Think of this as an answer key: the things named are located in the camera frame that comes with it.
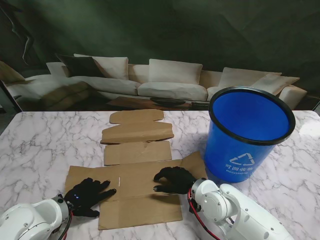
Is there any brown cardboard box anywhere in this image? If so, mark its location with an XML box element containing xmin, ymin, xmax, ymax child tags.
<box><xmin>64</xmin><ymin>109</ymin><xmax>209</xmax><ymax>231</ymax></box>

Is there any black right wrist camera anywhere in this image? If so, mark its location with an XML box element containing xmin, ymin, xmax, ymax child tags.
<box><xmin>189</xmin><ymin>199</ymin><xmax>201</xmax><ymax>215</ymax></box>

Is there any red black right arm cable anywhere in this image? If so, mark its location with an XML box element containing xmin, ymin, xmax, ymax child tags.
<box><xmin>187</xmin><ymin>187</ymin><xmax>227</xmax><ymax>240</ymax></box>

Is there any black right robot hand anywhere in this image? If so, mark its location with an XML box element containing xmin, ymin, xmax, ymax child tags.
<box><xmin>152</xmin><ymin>166</ymin><xmax>207</xmax><ymax>195</ymax></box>

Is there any red black arm cable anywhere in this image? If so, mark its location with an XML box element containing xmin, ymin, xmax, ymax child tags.
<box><xmin>187</xmin><ymin>187</ymin><xmax>227</xmax><ymax>240</ymax></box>
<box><xmin>49</xmin><ymin>209</ymin><xmax>75</xmax><ymax>240</ymax></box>

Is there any printed sofa backdrop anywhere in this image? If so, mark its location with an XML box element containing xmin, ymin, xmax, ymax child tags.
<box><xmin>0</xmin><ymin>0</ymin><xmax>320</xmax><ymax>112</ymax></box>

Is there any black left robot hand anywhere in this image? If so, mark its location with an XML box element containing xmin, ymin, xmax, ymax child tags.
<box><xmin>63</xmin><ymin>177</ymin><xmax>117</xmax><ymax>219</ymax></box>

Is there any red black left arm cable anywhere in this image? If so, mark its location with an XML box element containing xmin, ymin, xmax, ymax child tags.
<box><xmin>49</xmin><ymin>209</ymin><xmax>75</xmax><ymax>240</ymax></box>

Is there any blue recycling bin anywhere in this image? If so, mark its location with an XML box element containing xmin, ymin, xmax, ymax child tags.
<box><xmin>202</xmin><ymin>86</ymin><xmax>296</xmax><ymax>185</ymax></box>

